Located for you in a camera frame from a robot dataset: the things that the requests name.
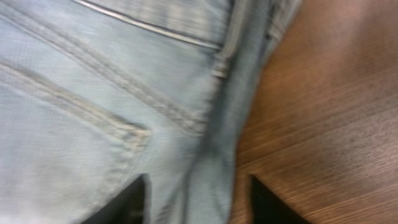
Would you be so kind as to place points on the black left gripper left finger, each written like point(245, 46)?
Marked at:
point(126, 208)

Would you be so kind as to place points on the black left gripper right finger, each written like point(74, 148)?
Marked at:
point(267, 208)

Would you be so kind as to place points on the light blue denim shorts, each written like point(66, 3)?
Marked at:
point(96, 93)

